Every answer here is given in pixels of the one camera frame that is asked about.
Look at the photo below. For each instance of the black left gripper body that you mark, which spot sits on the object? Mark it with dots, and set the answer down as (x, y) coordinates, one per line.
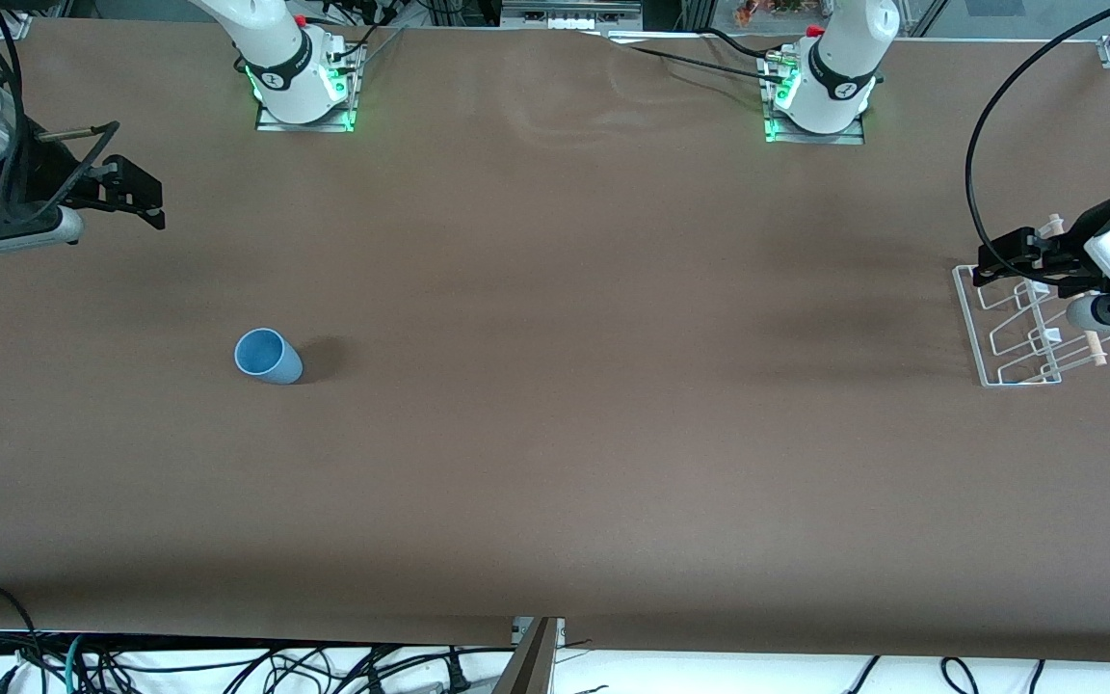
(1068, 244)

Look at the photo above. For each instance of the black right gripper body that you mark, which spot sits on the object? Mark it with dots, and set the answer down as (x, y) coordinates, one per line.
(27, 186)

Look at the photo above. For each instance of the blue plastic cup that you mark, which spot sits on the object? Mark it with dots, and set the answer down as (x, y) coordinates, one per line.
(271, 361)

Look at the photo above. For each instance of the wooden rack rod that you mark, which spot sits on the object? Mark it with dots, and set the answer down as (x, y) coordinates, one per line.
(1097, 353)
(1055, 224)

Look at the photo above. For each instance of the brown table cover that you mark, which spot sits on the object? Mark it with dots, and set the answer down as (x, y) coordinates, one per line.
(555, 386)

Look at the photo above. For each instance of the grey power strip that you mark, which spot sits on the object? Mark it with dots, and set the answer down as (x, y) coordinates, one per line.
(569, 17)

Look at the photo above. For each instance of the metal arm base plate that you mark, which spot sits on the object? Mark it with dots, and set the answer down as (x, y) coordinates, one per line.
(271, 120)
(854, 137)

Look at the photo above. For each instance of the metal frame strut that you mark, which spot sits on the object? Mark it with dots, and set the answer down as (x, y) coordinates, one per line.
(531, 665)

